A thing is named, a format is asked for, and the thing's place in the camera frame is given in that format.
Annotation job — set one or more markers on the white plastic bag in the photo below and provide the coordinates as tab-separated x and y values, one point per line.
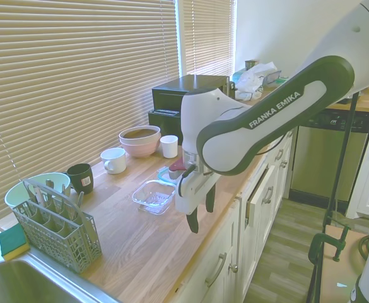
252	80

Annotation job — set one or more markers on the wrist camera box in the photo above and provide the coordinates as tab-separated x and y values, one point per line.
175	172

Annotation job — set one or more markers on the black coffee machine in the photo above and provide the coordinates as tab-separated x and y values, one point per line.
171	94

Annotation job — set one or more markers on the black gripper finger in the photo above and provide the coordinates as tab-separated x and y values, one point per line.
193	221
210	199

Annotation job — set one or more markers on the white base cabinet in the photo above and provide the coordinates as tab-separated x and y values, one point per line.
256	240

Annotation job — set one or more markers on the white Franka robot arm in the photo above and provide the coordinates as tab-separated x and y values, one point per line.
266	126

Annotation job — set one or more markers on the grey plastic cutlery basket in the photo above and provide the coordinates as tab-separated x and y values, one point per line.
58	240

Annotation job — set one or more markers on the stainless steel sink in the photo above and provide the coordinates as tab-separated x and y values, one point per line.
29	284

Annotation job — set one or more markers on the clear lid with teal rim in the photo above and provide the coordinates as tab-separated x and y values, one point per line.
162	176

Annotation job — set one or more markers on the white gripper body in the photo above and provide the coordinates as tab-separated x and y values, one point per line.
190	192

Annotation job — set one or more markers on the green and yellow sponge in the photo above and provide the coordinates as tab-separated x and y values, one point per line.
12	241

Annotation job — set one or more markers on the dark green clamp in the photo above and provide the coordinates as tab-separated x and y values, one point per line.
316	246

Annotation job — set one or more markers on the white utensil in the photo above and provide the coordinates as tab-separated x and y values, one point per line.
38	195

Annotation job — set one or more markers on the narrow beige window blind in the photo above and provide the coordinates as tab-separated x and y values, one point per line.
207	34

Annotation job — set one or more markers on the mint green bowl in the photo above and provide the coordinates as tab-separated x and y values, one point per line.
15	197

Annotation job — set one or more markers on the black camera stand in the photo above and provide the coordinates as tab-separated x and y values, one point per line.
342	164

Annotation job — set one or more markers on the pink bowl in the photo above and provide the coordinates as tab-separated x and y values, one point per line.
140	151

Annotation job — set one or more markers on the green box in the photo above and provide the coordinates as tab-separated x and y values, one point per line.
252	64

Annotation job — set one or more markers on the tall white mug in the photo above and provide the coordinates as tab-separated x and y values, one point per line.
169	146

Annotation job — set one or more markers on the wide white mug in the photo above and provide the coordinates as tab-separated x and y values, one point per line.
114	161

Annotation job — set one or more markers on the metal cabinet knob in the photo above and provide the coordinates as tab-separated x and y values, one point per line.
233	267

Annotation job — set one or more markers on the white cabinet with knob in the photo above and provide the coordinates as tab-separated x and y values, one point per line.
368	170

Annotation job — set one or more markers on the wide beige window blind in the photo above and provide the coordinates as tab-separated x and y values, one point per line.
86	79

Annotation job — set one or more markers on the stainless steel dishwasher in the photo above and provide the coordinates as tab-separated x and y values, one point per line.
323	158

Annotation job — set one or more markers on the black cup with label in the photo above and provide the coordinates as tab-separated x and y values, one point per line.
81	180

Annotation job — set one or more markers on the clear plastic container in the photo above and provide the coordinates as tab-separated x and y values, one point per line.
154	202

